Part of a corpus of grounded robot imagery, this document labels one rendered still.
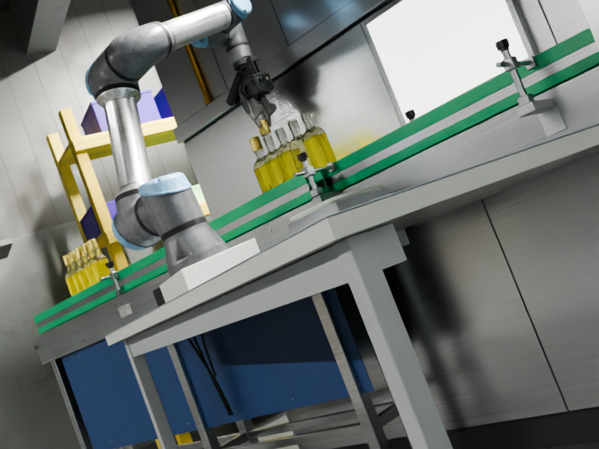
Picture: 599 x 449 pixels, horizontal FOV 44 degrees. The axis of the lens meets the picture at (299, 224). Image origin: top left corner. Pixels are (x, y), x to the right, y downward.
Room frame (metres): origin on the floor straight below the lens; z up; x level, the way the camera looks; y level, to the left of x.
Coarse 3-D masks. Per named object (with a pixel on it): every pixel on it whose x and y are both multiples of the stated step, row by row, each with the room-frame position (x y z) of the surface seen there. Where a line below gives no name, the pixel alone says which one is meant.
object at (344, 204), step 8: (368, 192) 1.83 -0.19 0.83; (376, 192) 1.85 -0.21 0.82; (384, 192) 1.87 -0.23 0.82; (344, 200) 1.75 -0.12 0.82; (352, 200) 1.77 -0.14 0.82; (360, 200) 1.79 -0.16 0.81; (368, 200) 1.82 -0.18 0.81; (328, 208) 1.75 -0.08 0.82; (336, 208) 1.73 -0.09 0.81; (344, 208) 1.74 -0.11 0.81; (304, 216) 1.80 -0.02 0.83; (312, 216) 1.78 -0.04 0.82; (320, 216) 1.77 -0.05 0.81; (288, 224) 1.84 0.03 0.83; (296, 224) 1.82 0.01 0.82; (304, 224) 1.81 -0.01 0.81; (296, 232) 1.83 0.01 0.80
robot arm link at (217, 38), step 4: (220, 32) 2.11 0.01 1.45; (212, 36) 2.13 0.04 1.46; (216, 36) 2.13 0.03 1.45; (220, 36) 2.13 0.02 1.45; (224, 36) 2.14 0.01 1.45; (228, 36) 2.19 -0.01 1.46; (200, 40) 2.13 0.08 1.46; (204, 40) 2.13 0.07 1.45; (208, 40) 2.14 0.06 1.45; (212, 40) 2.15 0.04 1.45; (216, 40) 2.15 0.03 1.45; (220, 40) 2.16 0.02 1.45; (224, 40) 2.19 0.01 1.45; (228, 40) 2.20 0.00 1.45; (192, 44) 2.15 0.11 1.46; (196, 44) 2.14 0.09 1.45; (200, 44) 2.13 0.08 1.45; (204, 44) 2.14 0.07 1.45; (208, 44) 2.15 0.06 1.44; (212, 44) 2.16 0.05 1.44; (216, 44) 2.17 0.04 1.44; (220, 44) 2.19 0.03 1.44; (224, 44) 2.20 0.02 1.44
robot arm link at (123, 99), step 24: (96, 72) 1.86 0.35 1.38; (96, 96) 1.86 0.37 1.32; (120, 96) 1.85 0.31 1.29; (120, 120) 1.84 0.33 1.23; (120, 144) 1.83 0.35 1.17; (144, 144) 1.87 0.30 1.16; (120, 168) 1.82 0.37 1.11; (144, 168) 1.83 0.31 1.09; (120, 192) 1.79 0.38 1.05; (120, 216) 1.79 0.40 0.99; (120, 240) 1.82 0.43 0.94; (144, 240) 1.79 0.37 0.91
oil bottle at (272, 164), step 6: (276, 150) 2.25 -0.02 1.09; (270, 156) 2.24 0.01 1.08; (276, 156) 2.23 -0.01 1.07; (270, 162) 2.24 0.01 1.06; (276, 162) 2.23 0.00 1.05; (270, 168) 2.25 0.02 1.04; (276, 168) 2.23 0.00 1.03; (270, 174) 2.25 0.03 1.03; (276, 174) 2.24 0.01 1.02; (282, 174) 2.23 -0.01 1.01; (276, 180) 2.24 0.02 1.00; (282, 180) 2.23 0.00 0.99
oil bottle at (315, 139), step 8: (312, 128) 2.12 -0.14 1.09; (320, 128) 2.14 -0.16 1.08; (304, 136) 2.13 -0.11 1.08; (312, 136) 2.11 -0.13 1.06; (320, 136) 2.12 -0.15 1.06; (304, 144) 2.14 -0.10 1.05; (312, 144) 2.12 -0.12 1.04; (320, 144) 2.11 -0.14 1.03; (328, 144) 2.14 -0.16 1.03; (312, 152) 2.13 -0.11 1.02; (320, 152) 2.11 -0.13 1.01; (328, 152) 2.13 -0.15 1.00; (312, 160) 2.14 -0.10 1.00; (320, 160) 2.12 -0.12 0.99; (328, 160) 2.12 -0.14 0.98; (336, 160) 2.14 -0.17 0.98
